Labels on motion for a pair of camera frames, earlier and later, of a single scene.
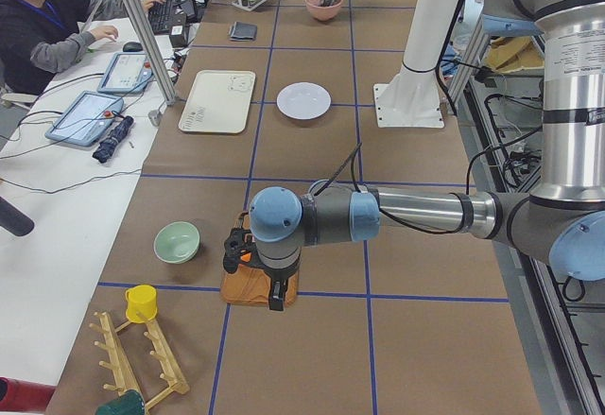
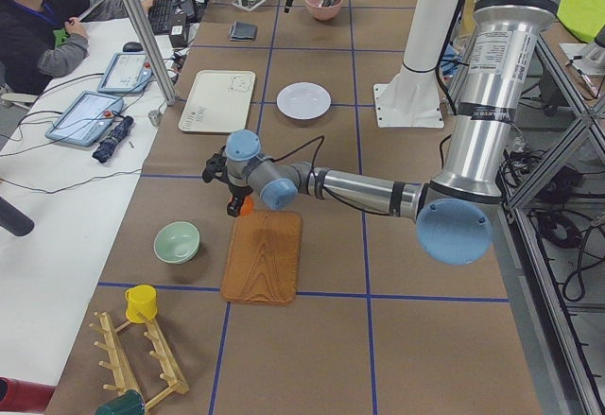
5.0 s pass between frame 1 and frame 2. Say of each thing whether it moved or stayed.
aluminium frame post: stayed
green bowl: stayed
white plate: stayed
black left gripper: moved
